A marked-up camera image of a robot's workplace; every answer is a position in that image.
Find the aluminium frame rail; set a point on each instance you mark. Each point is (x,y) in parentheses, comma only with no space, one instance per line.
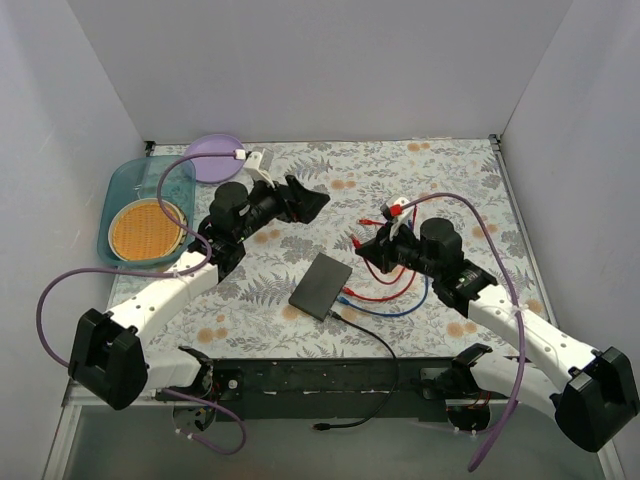
(77,395)

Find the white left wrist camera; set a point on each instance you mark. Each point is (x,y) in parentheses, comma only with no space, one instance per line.
(257,164)

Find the teal plastic tray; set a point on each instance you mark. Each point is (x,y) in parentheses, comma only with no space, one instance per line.
(136,179)

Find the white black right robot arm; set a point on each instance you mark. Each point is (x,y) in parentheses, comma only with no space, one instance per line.
(591,394)

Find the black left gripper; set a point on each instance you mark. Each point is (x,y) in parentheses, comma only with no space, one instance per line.
(289,200)

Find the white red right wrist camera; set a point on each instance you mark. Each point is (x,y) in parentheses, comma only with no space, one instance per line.
(398,213)

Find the floral patterned table mat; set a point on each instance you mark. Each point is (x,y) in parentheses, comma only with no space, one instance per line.
(248,315)

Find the purple plastic plate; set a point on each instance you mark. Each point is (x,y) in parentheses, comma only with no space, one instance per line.
(217,160)

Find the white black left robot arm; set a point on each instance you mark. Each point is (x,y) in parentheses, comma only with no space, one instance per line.
(109,356)

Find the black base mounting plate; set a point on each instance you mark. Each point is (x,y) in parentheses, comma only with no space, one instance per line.
(342,390)

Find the orange woven round coaster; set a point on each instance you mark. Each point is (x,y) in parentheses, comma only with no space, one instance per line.
(141,231)

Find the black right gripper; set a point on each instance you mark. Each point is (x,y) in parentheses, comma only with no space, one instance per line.
(382,250)

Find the black network switch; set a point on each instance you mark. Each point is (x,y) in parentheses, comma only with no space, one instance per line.
(320,286)

